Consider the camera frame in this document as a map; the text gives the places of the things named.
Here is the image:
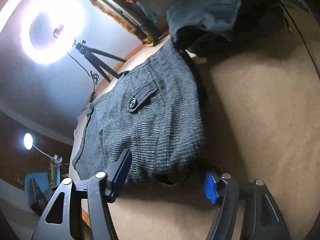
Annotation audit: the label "grey houndstooth pants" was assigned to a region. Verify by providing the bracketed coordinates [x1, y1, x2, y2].
[72, 39, 204, 184]

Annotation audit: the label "white desk lamp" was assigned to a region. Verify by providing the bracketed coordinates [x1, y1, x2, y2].
[23, 133, 63, 165]

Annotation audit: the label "small black tripod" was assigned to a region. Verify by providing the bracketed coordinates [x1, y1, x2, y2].
[73, 40, 126, 82]

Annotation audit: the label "dark folded clothes stack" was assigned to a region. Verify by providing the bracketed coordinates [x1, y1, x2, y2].
[167, 0, 284, 56]

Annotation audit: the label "folded silver tripod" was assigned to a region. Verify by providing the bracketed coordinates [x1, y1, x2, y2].
[88, 0, 162, 43]

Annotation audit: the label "orange patterned cloth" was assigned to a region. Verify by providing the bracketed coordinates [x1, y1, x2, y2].
[87, 0, 161, 48]

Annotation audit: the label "black ring light cable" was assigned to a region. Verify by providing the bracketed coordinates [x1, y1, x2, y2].
[67, 52, 101, 112]

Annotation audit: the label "bright ring light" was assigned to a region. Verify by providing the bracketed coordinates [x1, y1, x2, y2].
[21, 0, 87, 65]

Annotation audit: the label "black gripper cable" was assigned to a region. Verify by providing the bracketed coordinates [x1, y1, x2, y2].
[278, 0, 320, 81]

